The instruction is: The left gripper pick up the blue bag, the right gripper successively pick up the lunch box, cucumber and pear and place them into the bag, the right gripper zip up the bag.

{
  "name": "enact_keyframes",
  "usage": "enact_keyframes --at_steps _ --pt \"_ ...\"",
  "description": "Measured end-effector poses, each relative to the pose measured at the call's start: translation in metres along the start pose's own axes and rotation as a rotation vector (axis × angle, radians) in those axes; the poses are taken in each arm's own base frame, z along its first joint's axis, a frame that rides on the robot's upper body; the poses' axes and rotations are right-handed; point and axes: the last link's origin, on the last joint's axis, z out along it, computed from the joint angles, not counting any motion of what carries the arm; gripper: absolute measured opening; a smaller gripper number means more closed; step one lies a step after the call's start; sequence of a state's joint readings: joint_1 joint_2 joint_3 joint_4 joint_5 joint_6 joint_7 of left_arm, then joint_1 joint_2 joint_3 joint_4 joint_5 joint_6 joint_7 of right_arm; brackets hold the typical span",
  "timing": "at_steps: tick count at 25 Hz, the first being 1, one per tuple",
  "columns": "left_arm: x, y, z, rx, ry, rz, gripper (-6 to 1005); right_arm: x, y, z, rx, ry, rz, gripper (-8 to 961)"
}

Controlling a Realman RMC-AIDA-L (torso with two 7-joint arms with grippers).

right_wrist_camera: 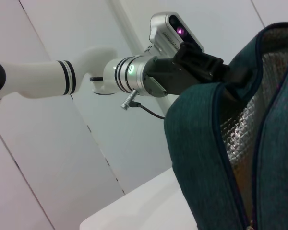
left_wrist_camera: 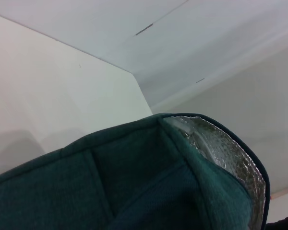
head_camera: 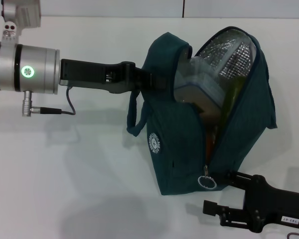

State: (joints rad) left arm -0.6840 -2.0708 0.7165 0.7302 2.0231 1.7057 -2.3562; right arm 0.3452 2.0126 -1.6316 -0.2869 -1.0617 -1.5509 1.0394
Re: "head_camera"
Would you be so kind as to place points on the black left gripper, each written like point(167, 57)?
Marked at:
point(84, 74)

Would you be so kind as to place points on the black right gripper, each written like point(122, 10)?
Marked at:
point(276, 204)

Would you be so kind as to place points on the yellow orange pear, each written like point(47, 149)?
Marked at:
point(210, 144)

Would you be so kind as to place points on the clear container with blue lid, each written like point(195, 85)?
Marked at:
point(196, 89)

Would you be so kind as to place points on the dark teal insulated lunch bag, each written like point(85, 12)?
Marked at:
point(169, 154)

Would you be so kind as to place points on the green cucumber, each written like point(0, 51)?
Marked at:
point(233, 99)

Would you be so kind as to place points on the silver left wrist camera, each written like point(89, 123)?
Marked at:
point(22, 12)

